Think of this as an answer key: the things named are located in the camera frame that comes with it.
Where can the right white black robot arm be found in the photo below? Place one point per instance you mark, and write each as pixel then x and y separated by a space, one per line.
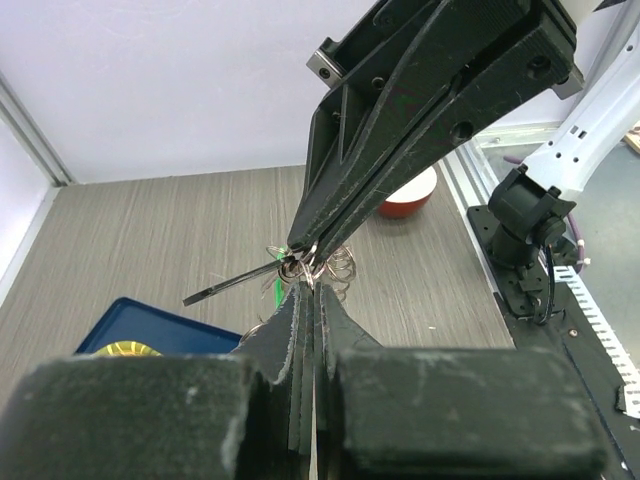
pixel 530 203

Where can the aluminium frame rail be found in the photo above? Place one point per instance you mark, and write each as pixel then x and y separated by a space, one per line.
pixel 473 170

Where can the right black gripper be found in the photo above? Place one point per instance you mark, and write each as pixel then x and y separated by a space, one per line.
pixel 408 83

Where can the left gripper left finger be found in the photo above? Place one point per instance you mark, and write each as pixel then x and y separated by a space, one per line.
pixel 241 415

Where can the dark blue tray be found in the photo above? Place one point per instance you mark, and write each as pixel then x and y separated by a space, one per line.
pixel 165 332

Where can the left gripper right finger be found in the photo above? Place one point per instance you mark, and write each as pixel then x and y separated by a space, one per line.
pixel 433 413

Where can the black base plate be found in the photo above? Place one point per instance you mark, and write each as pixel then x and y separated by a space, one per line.
pixel 569 334

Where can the yellow woven bamboo mat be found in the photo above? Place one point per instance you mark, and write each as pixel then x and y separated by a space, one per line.
pixel 126 348

